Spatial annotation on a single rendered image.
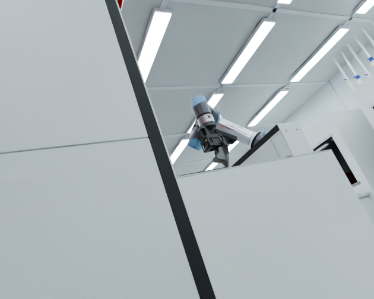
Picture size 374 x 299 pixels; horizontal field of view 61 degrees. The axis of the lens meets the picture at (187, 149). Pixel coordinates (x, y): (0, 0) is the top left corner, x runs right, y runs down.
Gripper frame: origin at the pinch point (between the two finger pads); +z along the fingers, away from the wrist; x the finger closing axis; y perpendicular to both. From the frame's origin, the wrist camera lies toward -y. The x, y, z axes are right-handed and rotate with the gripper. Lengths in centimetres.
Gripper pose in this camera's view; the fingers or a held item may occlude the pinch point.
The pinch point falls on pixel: (228, 164)
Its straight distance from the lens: 139.1
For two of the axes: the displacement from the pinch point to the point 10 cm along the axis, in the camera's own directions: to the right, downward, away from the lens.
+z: 3.2, 8.7, -3.8
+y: -8.8, 1.2, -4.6
